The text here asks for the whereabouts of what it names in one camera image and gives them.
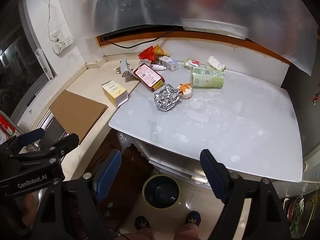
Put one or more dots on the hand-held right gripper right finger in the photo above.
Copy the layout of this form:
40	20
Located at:
208	172

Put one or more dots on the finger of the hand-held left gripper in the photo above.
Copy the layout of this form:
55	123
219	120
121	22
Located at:
32	136
67	142

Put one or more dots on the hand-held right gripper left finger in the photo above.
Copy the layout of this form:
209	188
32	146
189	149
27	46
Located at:
108	175

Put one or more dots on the yellow rimmed trash bin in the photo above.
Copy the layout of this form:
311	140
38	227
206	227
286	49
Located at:
162	192

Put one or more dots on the yellow and white box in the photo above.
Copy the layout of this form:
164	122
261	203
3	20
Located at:
114	92

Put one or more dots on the aluminium foil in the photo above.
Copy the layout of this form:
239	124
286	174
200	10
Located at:
167	97

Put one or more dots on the torn white foil-lined pouch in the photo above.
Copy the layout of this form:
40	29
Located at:
125	70

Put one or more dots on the maroon and gold box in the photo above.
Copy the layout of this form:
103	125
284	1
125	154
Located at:
148	76

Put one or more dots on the green and white wipes packet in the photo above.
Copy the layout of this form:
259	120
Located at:
192	63

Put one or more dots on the red snack packet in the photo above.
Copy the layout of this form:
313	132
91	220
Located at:
147	53

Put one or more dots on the stainless steel sink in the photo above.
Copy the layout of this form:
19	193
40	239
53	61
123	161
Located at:
51	127

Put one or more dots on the brown wooden cabinet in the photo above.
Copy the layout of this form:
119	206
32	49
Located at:
132	165

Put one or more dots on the red printed carton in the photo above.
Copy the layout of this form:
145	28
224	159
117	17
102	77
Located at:
5	130

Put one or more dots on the brown cardboard sheet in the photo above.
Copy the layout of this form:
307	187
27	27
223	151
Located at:
78	112

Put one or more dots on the clear plastic bag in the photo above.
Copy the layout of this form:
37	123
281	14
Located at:
125	142

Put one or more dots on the white framed ribbed panel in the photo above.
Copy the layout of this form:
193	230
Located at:
172	165

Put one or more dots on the blue right shoe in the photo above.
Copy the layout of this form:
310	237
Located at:
192	218

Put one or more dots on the blue shoe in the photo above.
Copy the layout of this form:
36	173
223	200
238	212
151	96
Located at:
192	218
142	223

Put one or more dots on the blue left shoe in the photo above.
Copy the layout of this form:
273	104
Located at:
142	223

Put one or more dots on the person's left leg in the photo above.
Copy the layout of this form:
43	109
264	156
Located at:
140	235

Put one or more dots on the white plastic rack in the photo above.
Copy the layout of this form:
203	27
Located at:
43	63

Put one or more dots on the window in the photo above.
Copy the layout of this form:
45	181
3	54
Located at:
17	62

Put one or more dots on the small orange printed cup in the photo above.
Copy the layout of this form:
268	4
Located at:
185	91

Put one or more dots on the green tissue pack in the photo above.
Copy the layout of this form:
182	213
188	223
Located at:
207	78

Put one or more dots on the green potted plant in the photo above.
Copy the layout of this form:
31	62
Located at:
312	212

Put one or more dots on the small flat white box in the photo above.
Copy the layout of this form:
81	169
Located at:
145	62

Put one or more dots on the small white carton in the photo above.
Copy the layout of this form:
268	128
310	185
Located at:
169	63

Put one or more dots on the white dropper bottle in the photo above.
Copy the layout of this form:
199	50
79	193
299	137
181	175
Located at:
158	67

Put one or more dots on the yellow snack packet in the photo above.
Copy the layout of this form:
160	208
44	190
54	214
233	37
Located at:
161	51

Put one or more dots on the red hanging ornament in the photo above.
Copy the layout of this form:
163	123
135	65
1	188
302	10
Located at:
316	97

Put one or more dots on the orange wooden ledge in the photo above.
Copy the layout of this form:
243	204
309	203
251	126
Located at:
200	37

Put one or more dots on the white wall socket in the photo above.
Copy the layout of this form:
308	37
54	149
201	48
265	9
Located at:
59	41

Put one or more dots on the translucent plastic wall sheet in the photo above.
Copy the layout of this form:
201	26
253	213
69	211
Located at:
200	2

